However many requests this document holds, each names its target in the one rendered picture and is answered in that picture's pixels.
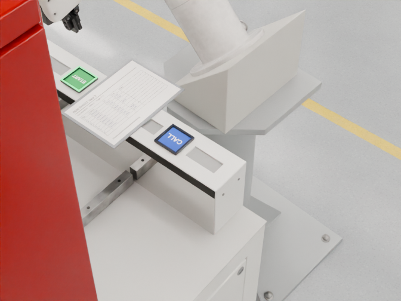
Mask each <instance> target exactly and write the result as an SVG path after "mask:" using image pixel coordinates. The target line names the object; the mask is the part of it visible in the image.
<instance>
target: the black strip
mask: <svg viewBox="0 0 401 301"><path fill-rule="evenodd" d="M57 94H58V97H59V98H61V99H63V100H64V101H65V102H67V103H69V104H70V105H71V104H72V103H74V102H75V100H73V99H72V98H70V97H69V96H67V95H65V94H64V93H62V92H61V91H60V90H58V89H57ZM125 141H127V142H128V143H130V144H131V145H133V146H134V147H136V148H137V149H139V150H141V151H142V152H144V153H145V154H146V155H148V156H149V157H151V158H153V159H154V160H156V161H157V162H159V163H160V164H162V165H163V166H165V167H166V168H168V169H169V170H171V171H173V172H174V173H175V174H177V175H179V176H180V177H182V178H183V179H184V180H186V181H188V182H189V183H191V184H192V185H194V186H196V187H197V188H198V189H200V190H201V191H203V192H205V193H206V194H208V195H209V196H211V197H212V198H214V199H215V191H213V190H212V189H210V188H209V187H207V186H205V185H204V184H203V183H201V182H200V181H198V180H196V179H195V178H193V177H192V176H190V175H189V174H187V173H185V172H184V171H183V170H181V169H179V168H178V167H176V166H175V165H173V164H172V163H170V162H169V161H167V160H166V159H164V158H163V157H161V156H159V155H158V154H156V153H155V152H154V151H152V150H150V149H149V148H147V147H145V146H144V145H142V144H141V143H139V142H138V141H136V140H135V139H133V138H132V137H130V136H129V137H128V138H127V139H126V140H125Z"/></svg>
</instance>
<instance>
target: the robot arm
mask: <svg viewBox="0 0 401 301"><path fill-rule="evenodd" d="M81 1H82V0H39V5H40V9H41V14H42V19H43V23H45V24H46V25H48V26H49V25H51V24H53V23H55V22H58V21H62V22H63V24H64V26H65V28H66V29H67V30H69V31H71V30H72V31H73V32H75V33H78V32H79V30H81V29H82V25H81V22H80V21H81V20H80V18H79V15H78V12H79V3H80V2H81ZM164 1H165V2H166V4H167V6H168V8H169V9H170V11H171V12H172V14H173V16H174V17H175V19H176V21H177V22H178V24H179V25H180V27H181V29H182V30H183V32H184V34H185V35H186V37H187V39H188V40H189V42H190V44H191V45H192V47H193V49H194V50H195V52H196V54H197V55H198V57H199V58H200V60H201V61H200V62H199V63H197V64H196V65H195V66H194V67H193V68H192V69H191V70H190V74H191V75H192V76H199V75H202V74H204V73H207V72H209V71H210V70H213V69H215V68H216V67H219V66H221V65H222V64H224V63H226V62H227V61H229V60H231V59H232V58H234V57H236V56H237V55H239V54H240V53H242V52H243V51H245V50H246V49H247V48H249V47H250V46H252V45H253V44H254V43H256V42H257V41H258V40H259V39H260V38H261V37H262V36H263V35H264V32H265V31H264V30H263V28H262V27H260V28H257V29H254V30H251V31H249V32H246V31H247V30H248V25H247V24H246V23H245V22H244V21H243V20H239V19H238V17H237V15H236V13H235V12H234V10H233V8H232V6H231V5H230V3H229V1H228V0H164Z"/></svg>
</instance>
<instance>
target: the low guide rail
mask: <svg viewBox="0 0 401 301"><path fill-rule="evenodd" d="M133 183H134V182H133V176H132V174H131V173H129V172H128V171H126V170H125V171H124V172H123V173H122V174H121V175H120V176H118V177H117V178H116V179H115V180H114V181H113V182H112V183H110V184H109V185H108V186H107V187H105V188H104V189H103V190H102V191H101V192H100V193H99V194H98V195H96V196H95V197H94V198H93V199H92V200H91V201H90V202H89V203H87V204H86V205H85V206H84V207H82V208H81V216H82V221H83V225H84V227H86V225H87V224H89V222H91V221H92V220H93V219H94V218H95V217H97V216H98V215H99V214H100V213H101V212H102V211H103V210H104V209H105V208H107V207H108V206H109V205H110V204H111V203H112V202H113V201H114V200H115V199H116V198H118V197H119V196H120V195H121V194H122V193H124V192H125V191H126V190H127V189H128V188H129V187H130V186H131V185H132V184H133Z"/></svg>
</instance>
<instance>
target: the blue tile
mask: <svg viewBox="0 0 401 301"><path fill-rule="evenodd" d="M189 139H191V138H190V137H188V136H187V135H185V134H183V133H182V132H180V131H178V130H177V129H176V128H174V127H172V129H170V130H169V131H168V132H167V133H166V134H164V135H163V136H162V137H161V138H160V139H159V140H158V141H160V142H161V143H163V144H164V145H166V146H167V147H169V148H171V149H172V150H174V151H175V152H176V151H177V150H178V149H179V148H181V147H182V145H184V144H185V143H186V142H187V141H188V140H189Z"/></svg>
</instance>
